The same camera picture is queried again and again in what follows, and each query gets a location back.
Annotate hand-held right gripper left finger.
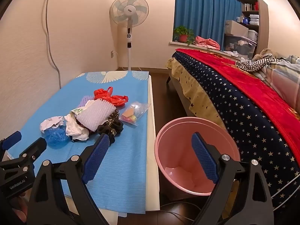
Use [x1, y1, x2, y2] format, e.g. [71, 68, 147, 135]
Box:
[28, 133, 125, 225]

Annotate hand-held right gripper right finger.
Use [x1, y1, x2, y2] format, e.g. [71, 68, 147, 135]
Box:
[192, 133, 275, 225]

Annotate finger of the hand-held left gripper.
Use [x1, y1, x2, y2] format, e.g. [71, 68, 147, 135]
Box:
[19, 137, 47, 169]
[0, 131, 22, 152]

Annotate blue plastic wrap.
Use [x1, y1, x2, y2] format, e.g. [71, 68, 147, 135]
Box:
[44, 125, 70, 149]

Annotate white paper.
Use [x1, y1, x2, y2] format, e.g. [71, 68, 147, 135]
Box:
[40, 116, 65, 132]

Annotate pink plastic bin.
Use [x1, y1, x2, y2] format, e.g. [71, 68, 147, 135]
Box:
[155, 118, 241, 196]

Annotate cloths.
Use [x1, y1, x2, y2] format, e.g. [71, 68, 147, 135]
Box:
[64, 114, 90, 142]

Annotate white foam net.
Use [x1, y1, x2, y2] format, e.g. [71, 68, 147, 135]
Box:
[77, 98, 117, 132]

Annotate white green-printed tissue pack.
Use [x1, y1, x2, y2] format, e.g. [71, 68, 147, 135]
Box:
[70, 100, 94, 118]

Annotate clear zip bag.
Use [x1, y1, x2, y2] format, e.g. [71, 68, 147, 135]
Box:
[119, 102, 151, 127]

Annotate red plastic bag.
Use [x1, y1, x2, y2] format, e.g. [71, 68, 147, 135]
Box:
[94, 87, 129, 108]

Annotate bed with red blanket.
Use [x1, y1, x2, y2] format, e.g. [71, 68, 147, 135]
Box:
[172, 52, 300, 211]

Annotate white table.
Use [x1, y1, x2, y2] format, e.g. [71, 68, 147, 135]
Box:
[145, 75, 161, 216]

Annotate table with blue cloth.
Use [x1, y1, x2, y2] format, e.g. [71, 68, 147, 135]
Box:
[0, 71, 150, 215]

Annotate yellow star bed sheet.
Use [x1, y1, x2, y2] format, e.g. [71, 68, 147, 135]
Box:
[167, 57, 225, 127]

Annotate red blanket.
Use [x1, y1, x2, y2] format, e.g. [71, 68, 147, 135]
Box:
[176, 48, 300, 156]

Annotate striped garment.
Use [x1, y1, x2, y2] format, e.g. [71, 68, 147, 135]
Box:
[235, 57, 285, 73]

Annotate plaid quilt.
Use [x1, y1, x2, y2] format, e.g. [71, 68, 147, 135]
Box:
[253, 55, 300, 113]

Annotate pink clothes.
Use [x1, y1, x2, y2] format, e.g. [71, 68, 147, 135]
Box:
[193, 36, 221, 50]

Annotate clear storage bin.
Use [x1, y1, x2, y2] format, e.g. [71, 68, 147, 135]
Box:
[223, 34, 258, 58]

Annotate white windowsill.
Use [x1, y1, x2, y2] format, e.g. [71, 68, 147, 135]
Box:
[169, 41, 235, 52]

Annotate beige plush toy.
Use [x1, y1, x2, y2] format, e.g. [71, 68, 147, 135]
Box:
[252, 48, 278, 61]

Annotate potted green plant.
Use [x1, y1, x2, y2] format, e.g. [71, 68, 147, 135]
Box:
[173, 26, 196, 46]

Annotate white lidded box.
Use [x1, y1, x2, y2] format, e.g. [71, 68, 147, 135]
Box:
[247, 29, 259, 43]

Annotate grey cardboard box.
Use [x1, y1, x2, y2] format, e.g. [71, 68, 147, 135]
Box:
[225, 20, 249, 37]

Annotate blue curtain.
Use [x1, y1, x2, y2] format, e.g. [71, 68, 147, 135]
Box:
[174, 0, 242, 46]

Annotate white standing fan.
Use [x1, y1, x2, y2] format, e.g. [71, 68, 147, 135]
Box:
[110, 0, 149, 72]

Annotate wooden bookshelf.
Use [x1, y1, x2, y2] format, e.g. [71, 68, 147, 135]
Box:
[240, 0, 260, 40]

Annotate floor cable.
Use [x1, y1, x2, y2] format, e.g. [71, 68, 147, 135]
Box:
[160, 202, 211, 221]

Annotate grey bed frame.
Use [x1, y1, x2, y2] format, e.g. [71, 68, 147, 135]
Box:
[168, 70, 195, 115]

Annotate grey wall cable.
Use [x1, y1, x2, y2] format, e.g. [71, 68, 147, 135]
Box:
[43, 0, 62, 89]

